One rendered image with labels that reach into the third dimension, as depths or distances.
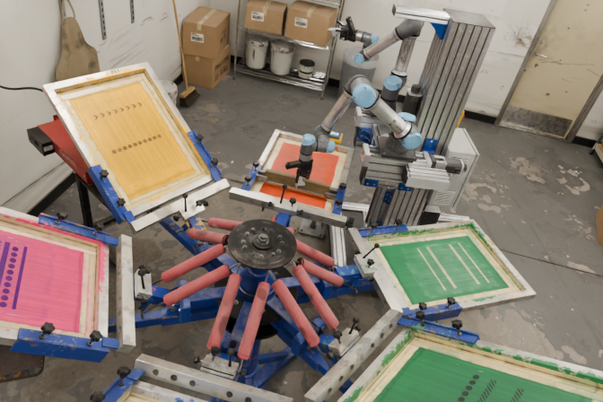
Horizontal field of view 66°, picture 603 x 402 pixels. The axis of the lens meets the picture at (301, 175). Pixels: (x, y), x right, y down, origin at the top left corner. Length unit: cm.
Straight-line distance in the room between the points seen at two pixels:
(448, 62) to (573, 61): 388
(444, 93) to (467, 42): 33
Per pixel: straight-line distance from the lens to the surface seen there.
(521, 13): 626
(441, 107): 303
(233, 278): 195
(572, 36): 654
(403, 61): 334
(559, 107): 688
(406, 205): 346
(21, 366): 220
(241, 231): 205
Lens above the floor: 274
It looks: 36 degrees down
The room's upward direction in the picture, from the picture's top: 11 degrees clockwise
